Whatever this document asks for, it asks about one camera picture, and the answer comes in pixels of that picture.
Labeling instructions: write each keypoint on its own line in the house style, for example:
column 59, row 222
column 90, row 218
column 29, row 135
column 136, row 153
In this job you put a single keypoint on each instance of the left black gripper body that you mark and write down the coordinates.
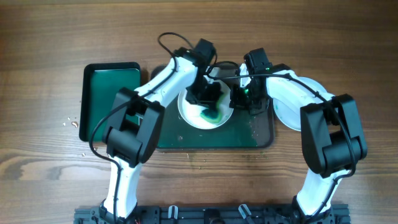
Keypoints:
column 202, row 91

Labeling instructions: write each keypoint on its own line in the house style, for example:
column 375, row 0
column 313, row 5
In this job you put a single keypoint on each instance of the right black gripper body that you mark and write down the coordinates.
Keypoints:
column 244, row 96

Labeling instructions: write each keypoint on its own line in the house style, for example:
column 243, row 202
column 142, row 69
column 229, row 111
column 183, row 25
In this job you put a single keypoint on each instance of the white plate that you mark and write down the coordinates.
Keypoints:
column 191, row 113
column 289, row 112

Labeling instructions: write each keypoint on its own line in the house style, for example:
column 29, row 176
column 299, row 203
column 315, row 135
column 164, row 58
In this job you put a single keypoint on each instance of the green yellow sponge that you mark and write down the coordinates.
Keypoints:
column 212, row 114

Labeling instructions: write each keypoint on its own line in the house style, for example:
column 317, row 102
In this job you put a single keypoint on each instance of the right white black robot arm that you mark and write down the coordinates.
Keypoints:
column 331, row 131

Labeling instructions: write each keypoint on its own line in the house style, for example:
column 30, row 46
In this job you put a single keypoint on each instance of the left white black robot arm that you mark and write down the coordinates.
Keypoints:
column 132, row 128

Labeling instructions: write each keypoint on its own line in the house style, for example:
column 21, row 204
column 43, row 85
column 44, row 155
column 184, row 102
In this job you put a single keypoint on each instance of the large black serving tray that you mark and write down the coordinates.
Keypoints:
column 242, row 130

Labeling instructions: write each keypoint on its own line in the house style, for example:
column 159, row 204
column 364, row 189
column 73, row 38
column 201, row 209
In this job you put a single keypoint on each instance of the small black water tray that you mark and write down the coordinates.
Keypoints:
column 101, row 83

